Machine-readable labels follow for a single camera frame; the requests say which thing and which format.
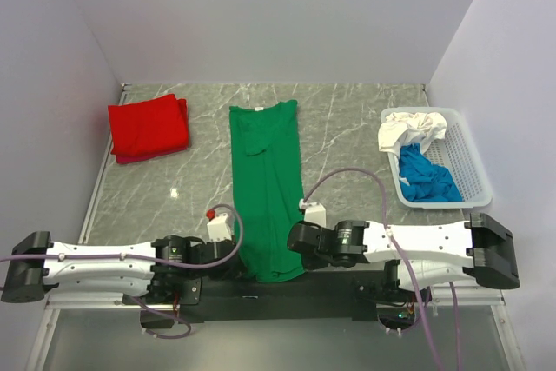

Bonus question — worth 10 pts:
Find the aluminium frame rail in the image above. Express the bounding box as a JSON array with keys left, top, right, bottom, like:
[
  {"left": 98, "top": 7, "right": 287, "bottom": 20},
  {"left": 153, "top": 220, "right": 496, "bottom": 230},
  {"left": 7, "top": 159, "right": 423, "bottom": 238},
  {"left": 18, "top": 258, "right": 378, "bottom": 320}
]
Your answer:
[{"left": 45, "top": 282, "right": 505, "bottom": 310}]

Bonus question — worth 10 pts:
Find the white plastic basket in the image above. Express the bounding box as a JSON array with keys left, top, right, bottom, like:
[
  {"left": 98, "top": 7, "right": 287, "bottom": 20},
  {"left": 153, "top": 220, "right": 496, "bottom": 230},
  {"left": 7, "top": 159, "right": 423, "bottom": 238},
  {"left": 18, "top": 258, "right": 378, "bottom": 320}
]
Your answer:
[{"left": 381, "top": 107, "right": 493, "bottom": 209}]

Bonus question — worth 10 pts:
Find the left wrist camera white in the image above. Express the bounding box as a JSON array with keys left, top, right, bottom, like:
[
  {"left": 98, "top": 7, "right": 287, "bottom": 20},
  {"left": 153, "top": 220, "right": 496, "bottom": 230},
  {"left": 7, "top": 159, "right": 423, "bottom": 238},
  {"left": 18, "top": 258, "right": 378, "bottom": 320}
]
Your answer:
[{"left": 206, "top": 209, "right": 234, "bottom": 242}]

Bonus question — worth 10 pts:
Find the green t shirt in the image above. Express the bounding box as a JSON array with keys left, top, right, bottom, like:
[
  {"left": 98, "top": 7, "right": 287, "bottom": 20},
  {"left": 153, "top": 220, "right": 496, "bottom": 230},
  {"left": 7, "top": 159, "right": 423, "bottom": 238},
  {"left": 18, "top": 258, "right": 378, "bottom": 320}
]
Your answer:
[{"left": 229, "top": 100, "right": 304, "bottom": 283}]

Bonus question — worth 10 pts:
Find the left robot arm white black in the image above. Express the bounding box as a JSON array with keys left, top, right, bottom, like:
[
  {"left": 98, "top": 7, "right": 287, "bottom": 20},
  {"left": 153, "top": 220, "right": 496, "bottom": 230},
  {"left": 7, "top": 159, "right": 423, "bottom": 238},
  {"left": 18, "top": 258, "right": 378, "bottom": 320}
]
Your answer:
[{"left": 1, "top": 231, "right": 246, "bottom": 303}]

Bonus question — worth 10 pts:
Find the folded red t shirt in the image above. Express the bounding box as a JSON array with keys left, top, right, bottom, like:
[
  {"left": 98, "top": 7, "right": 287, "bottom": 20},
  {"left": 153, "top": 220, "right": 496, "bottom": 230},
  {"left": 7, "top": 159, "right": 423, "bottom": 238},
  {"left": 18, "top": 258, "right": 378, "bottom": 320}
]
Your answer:
[{"left": 107, "top": 93, "right": 191, "bottom": 157}]

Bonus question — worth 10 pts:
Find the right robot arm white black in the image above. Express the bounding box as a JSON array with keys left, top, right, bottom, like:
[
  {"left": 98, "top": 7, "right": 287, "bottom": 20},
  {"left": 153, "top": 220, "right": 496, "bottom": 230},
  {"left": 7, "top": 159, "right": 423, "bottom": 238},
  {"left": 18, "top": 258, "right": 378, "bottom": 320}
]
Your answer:
[{"left": 287, "top": 213, "right": 520, "bottom": 301}]

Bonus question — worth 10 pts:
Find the white crumpled t shirt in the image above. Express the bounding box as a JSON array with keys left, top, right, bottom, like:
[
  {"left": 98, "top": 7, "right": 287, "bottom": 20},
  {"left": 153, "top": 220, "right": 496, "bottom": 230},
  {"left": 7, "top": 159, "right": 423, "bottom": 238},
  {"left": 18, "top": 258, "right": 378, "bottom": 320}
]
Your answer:
[{"left": 378, "top": 112, "right": 447, "bottom": 156}]

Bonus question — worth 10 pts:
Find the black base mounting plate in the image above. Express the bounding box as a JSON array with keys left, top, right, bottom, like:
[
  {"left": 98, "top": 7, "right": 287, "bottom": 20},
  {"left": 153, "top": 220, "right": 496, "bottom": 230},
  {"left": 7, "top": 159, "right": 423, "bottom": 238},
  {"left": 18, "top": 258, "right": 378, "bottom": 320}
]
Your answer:
[{"left": 142, "top": 267, "right": 417, "bottom": 323}]

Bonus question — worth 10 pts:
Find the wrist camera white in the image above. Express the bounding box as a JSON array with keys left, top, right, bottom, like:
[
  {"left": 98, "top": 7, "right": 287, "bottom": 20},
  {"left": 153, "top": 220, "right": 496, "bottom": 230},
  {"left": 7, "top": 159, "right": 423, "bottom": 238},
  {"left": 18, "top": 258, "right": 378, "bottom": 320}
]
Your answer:
[
  {"left": 299, "top": 199, "right": 327, "bottom": 228},
  {"left": 206, "top": 209, "right": 234, "bottom": 242}
]

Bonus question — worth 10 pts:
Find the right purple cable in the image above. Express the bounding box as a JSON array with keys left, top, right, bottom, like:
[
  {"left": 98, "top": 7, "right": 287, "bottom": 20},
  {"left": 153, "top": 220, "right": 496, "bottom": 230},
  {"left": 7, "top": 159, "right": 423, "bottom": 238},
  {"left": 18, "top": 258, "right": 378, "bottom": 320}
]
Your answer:
[{"left": 299, "top": 167, "right": 461, "bottom": 371}]

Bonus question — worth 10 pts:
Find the blue crumpled t shirt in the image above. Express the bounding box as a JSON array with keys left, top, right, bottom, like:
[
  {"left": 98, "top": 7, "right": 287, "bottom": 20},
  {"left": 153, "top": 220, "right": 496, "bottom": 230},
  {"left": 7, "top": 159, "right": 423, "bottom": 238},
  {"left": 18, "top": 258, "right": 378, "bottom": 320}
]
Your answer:
[{"left": 399, "top": 143, "right": 463, "bottom": 203}]

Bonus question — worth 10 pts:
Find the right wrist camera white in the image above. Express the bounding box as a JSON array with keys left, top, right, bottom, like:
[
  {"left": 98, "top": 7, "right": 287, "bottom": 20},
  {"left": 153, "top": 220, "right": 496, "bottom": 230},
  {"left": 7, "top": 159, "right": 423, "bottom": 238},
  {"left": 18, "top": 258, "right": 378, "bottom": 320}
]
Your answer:
[{"left": 299, "top": 199, "right": 327, "bottom": 228}]

